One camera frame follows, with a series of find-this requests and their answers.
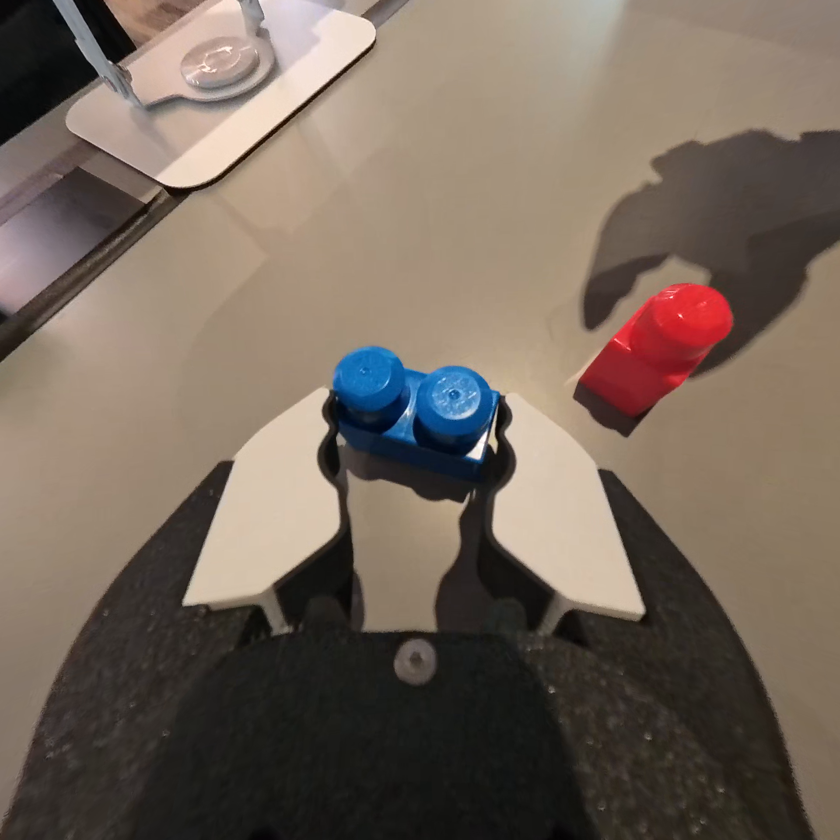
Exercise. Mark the white document stand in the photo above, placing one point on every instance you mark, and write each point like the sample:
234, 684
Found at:
262, 111

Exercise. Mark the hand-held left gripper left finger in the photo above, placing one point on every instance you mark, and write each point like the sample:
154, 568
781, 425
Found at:
262, 518

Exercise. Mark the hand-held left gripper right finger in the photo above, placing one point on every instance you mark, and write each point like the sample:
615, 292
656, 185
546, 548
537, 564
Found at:
564, 525

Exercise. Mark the blue two-stud mega block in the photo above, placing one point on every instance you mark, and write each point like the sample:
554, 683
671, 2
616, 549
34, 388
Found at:
394, 443

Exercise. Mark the red mega block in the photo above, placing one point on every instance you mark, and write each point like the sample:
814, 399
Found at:
630, 367

